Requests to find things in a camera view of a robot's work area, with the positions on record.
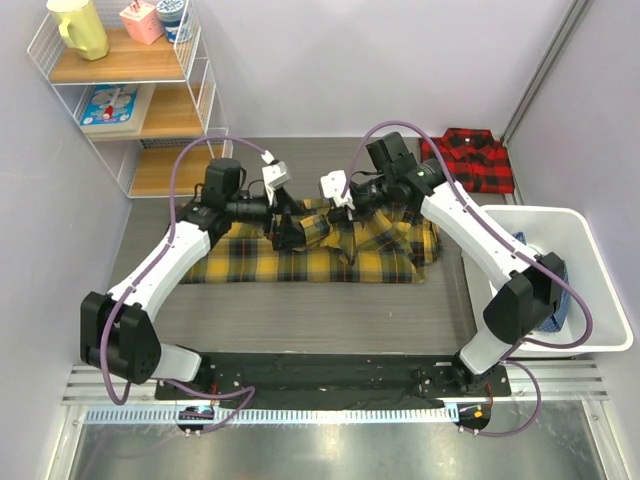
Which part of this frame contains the white wire wooden shelf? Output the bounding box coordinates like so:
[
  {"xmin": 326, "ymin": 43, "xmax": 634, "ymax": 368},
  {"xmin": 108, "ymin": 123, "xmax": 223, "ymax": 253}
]
[{"xmin": 28, "ymin": 1, "xmax": 233, "ymax": 198}]

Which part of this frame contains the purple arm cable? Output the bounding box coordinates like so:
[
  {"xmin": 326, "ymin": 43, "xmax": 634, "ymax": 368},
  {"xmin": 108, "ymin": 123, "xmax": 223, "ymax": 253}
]
[
  {"xmin": 98, "ymin": 135, "xmax": 274, "ymax": 435},
  {"xmin": 342, "ymin": 120, "xmax": 594, "ymax": 440}
]

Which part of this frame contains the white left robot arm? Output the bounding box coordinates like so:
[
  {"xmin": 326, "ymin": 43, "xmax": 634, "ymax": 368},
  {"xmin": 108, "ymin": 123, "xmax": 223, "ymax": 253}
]
[{"xmin": 80, "ymin": 158, "xmax": 300, "ymax": 399}]

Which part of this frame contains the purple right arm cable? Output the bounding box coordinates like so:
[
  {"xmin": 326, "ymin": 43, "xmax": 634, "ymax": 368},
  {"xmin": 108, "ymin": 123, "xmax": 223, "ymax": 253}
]
[{"xmin": 342, "ymin": 120, "xmax": 594, "ymax": 440}]

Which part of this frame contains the red plaid folded shirt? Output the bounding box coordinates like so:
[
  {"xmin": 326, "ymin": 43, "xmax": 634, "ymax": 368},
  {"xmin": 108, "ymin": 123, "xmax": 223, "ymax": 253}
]
[{"xmin": 432, "ymin": 128, "xmax": 515, "ymax": 194}]

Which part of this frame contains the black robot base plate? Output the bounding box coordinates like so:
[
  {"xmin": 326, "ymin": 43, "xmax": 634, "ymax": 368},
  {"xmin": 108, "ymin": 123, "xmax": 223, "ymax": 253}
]
[{"xmin": 187, "ymin": 352, "xmax": 511, "ymax": 411}]

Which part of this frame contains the aluminium rail frame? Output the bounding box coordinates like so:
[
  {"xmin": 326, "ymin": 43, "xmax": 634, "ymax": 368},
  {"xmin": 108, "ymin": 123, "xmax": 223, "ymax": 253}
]
[{"xmin": 48, "ymin": 353, "xmax": 629, "ymax": 479}]

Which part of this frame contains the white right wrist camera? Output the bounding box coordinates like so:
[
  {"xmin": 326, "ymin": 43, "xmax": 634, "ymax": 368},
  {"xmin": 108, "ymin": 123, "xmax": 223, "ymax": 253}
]
[{"xmin": 319, "ymin": 170, "xmax": 355, "ymax": 211}]

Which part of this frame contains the pink box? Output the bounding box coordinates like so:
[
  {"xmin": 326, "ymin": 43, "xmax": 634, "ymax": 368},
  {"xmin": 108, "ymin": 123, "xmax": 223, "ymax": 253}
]
[{"xmin": 119, "ymin": 0, "xmax": 163, "ymax": 45}]

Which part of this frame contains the white plastic bin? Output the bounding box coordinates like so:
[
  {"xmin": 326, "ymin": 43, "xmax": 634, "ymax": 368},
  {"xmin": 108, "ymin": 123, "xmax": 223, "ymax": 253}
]
[{"xmin": 461, "ymin": 205, "xmax": 633, "ymax": 358}]

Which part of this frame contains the yellow pitcher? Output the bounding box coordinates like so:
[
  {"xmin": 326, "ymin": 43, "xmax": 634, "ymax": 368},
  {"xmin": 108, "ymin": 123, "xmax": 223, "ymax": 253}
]
[{"xmin": 46, "ymin": 0, "xmax": 110, "ymax": 61}]

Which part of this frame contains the blue white patterned cup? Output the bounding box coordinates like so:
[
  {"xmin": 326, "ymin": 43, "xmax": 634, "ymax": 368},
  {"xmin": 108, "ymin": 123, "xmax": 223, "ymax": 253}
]
[{"xmin": 156, "ymin": 0, "xmax": 192, "ymax": 44}]

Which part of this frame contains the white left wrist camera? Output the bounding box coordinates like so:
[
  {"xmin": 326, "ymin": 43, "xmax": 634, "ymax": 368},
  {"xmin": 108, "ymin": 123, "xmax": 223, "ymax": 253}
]
[{"xmin": 261, "ymin": 150, "xmax": 291, "ymax": 206}]

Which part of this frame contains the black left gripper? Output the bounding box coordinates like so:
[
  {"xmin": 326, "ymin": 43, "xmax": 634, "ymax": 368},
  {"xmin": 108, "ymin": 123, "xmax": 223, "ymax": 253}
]
[{"xmin": 225, "ymin": 184, "xmax": 312, "ymax": 249}]

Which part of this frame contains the blue checked shirt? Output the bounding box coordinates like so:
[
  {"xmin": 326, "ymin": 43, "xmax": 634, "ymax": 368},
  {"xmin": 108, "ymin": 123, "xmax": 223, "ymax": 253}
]
[{"xmin": 512, "ymin": 231, "xmax": 571, "ymax": 333}]

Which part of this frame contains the blue white book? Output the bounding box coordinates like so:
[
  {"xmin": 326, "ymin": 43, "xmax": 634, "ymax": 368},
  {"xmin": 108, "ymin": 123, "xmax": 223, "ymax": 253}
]
[{"xmin": 78, "ymin": 83, "xmax": 156, "ymax": 138}]

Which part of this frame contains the yellow plaid long sleeve shirt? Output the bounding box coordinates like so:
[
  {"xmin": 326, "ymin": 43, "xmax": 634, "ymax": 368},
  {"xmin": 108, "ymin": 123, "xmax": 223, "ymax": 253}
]
[{"xmin": 180, "ymin": 199, "xmax": 441, "ymax": 285}]

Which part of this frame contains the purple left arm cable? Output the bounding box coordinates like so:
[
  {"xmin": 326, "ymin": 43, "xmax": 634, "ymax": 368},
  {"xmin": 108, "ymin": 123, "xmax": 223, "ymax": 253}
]
[{"xmin": 98, "ymin": 135, "xmax": 274, "ymax": 435}]

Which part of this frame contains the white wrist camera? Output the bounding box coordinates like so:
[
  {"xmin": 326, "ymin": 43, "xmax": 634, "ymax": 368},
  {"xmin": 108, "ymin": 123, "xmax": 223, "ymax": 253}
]
[
  {"xmin": 261, "ymin": 150, "xmax": 291, "ymax": 206},
  {"xmin": 319, "ymin": 170, "xmax": 355, "ymax": 211}
]

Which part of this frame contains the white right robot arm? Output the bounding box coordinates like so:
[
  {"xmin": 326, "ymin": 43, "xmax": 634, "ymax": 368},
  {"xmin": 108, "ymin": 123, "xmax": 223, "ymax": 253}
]
[{"xmin": 319, "ymin": 132, "xmax": 565, "ymax": 395}]

